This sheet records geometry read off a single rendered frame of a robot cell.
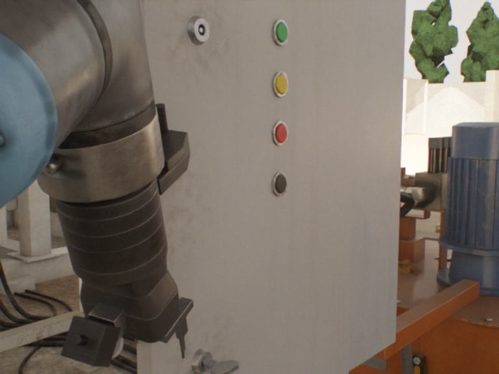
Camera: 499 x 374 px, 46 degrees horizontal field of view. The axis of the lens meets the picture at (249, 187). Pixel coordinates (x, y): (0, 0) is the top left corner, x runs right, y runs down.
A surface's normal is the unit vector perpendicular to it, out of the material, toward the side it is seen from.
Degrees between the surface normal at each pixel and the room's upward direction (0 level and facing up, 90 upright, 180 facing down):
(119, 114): 108
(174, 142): 25
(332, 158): 90
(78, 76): 92
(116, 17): 76
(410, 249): 90
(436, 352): 90
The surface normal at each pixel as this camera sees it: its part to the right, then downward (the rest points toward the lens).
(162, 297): 0.84, -0.14
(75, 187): -0.13, 0.55
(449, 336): -0.59, 0.10
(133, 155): 0.67, 0.35
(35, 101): 0.97, -0.05
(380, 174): 0.77, 0.07
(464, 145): -0.89, 0.06
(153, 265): 0.82, 0.25
